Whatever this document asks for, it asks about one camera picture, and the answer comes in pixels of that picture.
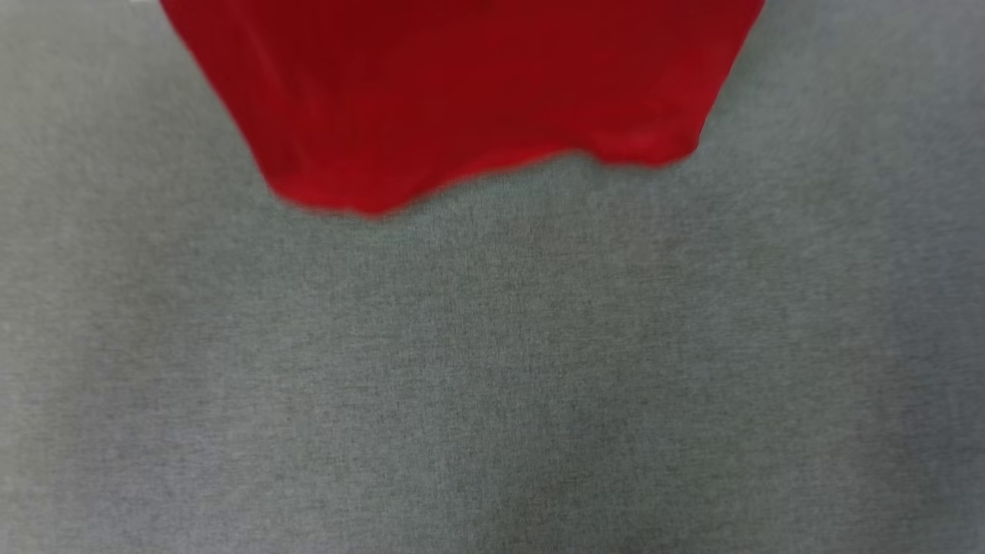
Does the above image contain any red and white jersey shirt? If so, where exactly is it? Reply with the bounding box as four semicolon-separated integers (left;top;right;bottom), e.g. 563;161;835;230
159;0;767;218

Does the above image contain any grey fabric sofa seat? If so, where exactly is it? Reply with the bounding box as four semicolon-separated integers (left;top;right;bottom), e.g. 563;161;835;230
0;0;985;554

